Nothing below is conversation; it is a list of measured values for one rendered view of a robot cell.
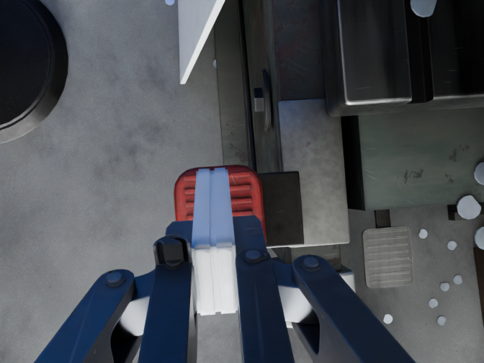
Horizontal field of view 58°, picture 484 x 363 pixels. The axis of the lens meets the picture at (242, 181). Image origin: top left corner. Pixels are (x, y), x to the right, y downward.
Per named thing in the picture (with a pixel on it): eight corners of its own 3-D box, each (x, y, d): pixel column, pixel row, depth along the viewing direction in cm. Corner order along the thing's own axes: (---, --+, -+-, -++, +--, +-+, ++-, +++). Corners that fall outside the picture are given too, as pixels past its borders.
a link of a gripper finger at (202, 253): (218, 315, 16) (197, 317, 16) (215, 221, 22) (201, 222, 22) (212, 245, 15) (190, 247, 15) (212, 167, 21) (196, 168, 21)
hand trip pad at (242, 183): (259, 251, 37) (269, 267, 29) (188, 257, 36) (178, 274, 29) (253, 168, 37) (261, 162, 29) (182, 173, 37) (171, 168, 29)
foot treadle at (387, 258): (404, 279, 95) (415, 284, 90) (359, 283, 95) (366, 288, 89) (382, 11, 96) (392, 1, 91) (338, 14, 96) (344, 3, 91)
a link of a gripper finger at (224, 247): (212, 245, 15) (235, 244, 15) (212, 167, 21) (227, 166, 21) (218, 315, 16) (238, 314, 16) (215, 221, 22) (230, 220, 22)
